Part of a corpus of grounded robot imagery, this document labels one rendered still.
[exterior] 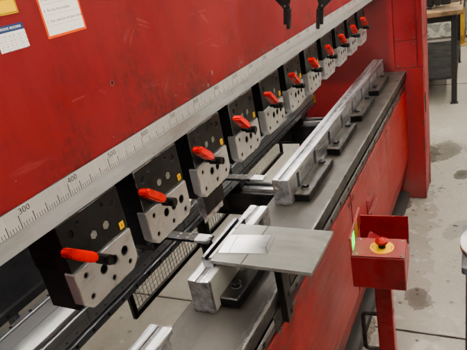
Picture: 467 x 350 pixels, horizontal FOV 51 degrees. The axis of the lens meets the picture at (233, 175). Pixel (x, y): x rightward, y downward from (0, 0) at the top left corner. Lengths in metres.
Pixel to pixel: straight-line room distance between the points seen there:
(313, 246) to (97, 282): 0.56
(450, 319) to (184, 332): 1.57
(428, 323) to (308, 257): 1.40
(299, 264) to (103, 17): 0.68
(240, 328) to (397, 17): 2.35
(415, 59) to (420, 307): 1.46
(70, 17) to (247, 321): 0.78
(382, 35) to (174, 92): 2.28
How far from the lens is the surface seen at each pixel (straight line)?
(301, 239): 1.26
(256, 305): 1.27
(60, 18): 0.83
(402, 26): 3.18
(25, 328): 1.27
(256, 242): 1.27
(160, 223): 1.00
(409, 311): 2.58
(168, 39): 1.05
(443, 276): 2.80
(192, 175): 1.12
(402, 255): 1.56
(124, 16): 0.95
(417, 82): 3.24
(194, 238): 1.34
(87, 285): 0.87
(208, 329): 1.24
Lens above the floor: 1.66
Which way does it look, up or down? 23 degrees down
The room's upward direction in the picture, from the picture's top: 11 degrees counter-clockwise
